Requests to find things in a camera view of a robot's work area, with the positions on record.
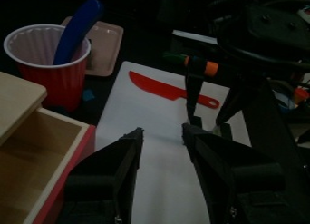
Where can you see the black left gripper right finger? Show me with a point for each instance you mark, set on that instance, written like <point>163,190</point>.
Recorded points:
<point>226,173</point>

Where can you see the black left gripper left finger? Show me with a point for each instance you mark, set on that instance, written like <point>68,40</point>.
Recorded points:
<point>104,179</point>

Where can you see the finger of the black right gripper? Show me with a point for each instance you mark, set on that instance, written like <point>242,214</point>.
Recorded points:
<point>266,112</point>
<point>194,91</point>

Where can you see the red toy knife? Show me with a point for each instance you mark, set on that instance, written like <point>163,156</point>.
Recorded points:
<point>156,87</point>

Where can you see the white cutting board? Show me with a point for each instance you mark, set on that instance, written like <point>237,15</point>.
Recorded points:
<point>161,161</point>

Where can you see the pink plastic plate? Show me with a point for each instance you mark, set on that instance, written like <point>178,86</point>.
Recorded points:
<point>106,46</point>

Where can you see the blue and white background object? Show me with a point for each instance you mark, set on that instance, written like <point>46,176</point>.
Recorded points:
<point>285,103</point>

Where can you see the orange and green toy stick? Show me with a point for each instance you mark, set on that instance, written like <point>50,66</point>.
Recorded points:
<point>211,68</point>

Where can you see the red background object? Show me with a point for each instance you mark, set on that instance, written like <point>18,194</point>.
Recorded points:
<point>301,94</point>

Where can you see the wooden drawer with red front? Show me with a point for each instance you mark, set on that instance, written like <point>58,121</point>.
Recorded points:
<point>36,161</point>

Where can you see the small blue block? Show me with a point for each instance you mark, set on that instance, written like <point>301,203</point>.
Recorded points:
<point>88,95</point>

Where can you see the red plastic cup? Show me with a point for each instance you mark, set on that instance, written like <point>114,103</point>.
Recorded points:
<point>52,82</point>

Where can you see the wooden box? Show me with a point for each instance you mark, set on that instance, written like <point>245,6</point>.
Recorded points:
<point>20,94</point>

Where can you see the blue plastic utensil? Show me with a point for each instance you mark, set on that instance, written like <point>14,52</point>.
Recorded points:
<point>76,31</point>

